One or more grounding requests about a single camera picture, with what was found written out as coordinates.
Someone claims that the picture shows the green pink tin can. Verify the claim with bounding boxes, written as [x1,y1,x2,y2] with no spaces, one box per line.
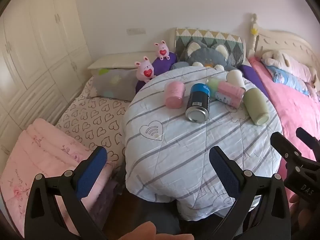
[206,77,245,109]

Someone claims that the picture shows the pale green cup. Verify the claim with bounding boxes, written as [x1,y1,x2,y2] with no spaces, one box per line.
[243,88,270,126]

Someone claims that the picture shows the white paper cup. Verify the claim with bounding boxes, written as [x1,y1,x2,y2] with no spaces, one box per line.
[226,69,246,90]

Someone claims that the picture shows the small pink cup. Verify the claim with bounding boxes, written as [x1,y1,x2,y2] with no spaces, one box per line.
[164,81,185,109]

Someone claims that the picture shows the right hand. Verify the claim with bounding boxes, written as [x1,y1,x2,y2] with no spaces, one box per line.
[289,194,319,239]

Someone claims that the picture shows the pink bedspread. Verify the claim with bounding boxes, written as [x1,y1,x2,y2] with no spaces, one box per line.
[248,56,320,205]

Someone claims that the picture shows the blue cartoon pillow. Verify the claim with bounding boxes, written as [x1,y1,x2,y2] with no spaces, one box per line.
[265,66,310,96]

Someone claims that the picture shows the white dog plush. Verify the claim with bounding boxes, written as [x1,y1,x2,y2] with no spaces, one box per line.
[262,50,319,83]

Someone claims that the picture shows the blue black can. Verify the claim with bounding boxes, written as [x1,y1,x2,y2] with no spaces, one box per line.
[185,83,210,123]

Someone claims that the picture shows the striped white round quilt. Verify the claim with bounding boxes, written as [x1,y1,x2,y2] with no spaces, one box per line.
[123,67,282,220]

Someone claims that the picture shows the heart pattern bedsheet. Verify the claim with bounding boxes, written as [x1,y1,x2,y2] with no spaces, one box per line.
[56,78,129,168]

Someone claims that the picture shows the cream wooden headboard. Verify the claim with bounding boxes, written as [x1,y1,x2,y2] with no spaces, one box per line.
[246,14,319,71]

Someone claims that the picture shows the triangle pattern pillow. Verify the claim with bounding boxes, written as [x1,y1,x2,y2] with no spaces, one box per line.
[175,28,246,67]

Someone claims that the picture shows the grey cat plush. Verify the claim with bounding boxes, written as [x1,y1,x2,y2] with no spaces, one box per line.
[170,40,244,71]

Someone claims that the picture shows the grey dotted pillow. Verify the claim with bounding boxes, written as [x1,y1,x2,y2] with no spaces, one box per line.
[88,69,138,101]

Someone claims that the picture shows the purple cushion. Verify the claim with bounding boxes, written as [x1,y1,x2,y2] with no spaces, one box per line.
[136,53,177,93]

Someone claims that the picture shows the cream wardrobe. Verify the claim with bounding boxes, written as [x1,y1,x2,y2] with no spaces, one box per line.
[1,0,92,167]

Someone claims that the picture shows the pink bunny plush back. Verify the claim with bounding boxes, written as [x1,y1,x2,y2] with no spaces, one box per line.
[154,40,170,60]

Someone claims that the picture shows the pink bunny plush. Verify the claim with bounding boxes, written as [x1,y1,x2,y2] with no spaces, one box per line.
[135,56,156,83]
[154,40,170,60]

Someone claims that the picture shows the pink bunny plush front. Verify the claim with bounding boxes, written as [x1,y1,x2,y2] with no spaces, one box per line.
[135,56,156,83]

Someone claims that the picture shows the white bedside table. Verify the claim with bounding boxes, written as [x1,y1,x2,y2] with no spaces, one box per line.
[87,51,156,75]

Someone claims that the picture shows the wall socket plate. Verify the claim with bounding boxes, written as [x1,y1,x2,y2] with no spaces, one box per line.
[126,28,146,36]

